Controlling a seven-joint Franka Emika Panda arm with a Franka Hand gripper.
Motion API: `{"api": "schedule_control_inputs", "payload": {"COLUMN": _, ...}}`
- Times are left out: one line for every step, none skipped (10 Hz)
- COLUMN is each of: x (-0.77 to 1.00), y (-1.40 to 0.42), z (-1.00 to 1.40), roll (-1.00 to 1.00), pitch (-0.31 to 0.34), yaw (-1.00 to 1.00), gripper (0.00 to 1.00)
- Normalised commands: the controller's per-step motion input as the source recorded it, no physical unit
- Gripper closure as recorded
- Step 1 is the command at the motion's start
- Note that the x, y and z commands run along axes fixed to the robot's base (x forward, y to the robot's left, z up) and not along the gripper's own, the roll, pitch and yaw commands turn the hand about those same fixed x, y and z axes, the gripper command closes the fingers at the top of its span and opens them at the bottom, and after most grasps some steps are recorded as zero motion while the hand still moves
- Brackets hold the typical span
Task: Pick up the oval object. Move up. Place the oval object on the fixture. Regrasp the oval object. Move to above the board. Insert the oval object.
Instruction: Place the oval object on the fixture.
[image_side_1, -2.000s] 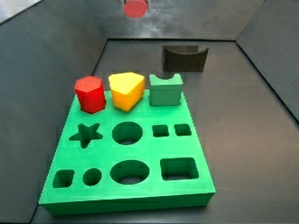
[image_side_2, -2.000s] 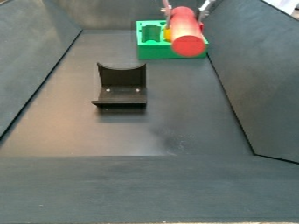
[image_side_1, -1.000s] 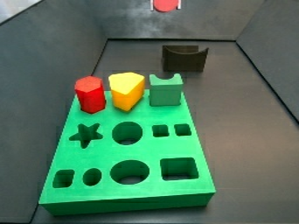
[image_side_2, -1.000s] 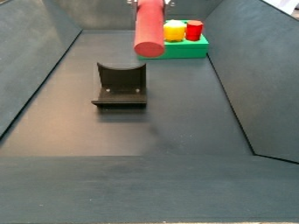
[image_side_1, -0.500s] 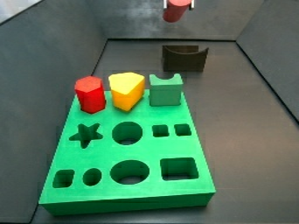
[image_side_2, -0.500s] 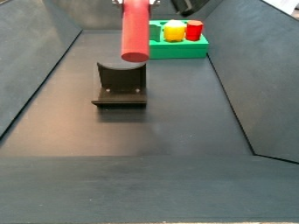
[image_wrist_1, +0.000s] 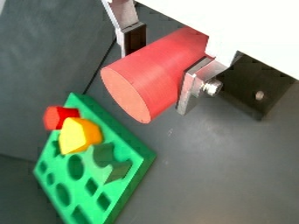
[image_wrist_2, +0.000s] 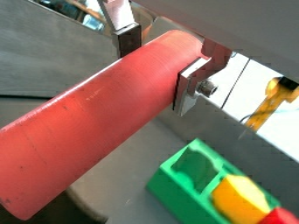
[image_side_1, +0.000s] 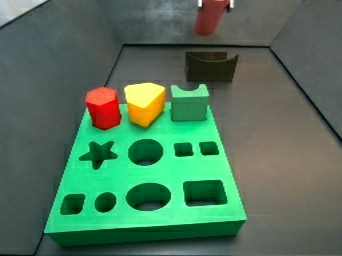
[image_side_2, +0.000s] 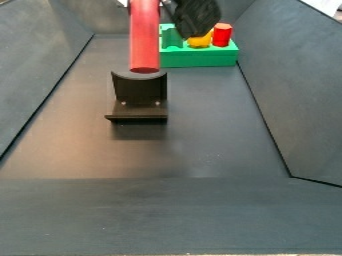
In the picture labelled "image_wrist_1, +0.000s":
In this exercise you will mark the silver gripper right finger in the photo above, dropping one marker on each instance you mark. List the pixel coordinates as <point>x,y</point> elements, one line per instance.
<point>199,81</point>

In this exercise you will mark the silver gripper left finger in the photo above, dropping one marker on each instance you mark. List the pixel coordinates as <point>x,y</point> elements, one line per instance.
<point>128,28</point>

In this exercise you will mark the red cylinder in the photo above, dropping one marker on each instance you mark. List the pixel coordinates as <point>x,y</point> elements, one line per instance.
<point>143,81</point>

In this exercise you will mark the black cradle fixture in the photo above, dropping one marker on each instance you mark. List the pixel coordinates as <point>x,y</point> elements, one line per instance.
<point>253,85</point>

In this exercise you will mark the green shape sorter board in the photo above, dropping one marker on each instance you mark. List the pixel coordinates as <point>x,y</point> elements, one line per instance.
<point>88,184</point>

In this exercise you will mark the red hexagonal block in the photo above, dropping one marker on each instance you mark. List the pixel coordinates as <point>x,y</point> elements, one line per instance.
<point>55,115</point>

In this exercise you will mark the yellow faceted block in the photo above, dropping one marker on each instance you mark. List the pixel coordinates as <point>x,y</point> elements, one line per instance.
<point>79,133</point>

